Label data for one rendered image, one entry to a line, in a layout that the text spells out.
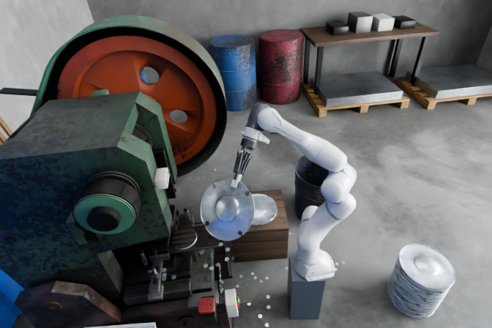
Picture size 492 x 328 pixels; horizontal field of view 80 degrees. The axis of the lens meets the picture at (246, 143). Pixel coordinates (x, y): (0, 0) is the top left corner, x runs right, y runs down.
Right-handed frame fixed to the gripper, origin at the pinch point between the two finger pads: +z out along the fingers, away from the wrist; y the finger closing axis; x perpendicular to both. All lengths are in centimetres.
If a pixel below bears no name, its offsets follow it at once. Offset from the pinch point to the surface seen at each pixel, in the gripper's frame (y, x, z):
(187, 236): -2.4, -16.8, 34.6
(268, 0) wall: -196, -140, -225
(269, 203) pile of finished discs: -84, -10, 13
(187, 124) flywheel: 6.0, -33.9, -18.6
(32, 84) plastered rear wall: -8, -211, -14
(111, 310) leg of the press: 18, -29, 73
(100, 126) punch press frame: 59, -25, -5
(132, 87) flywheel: 32, -51, -25
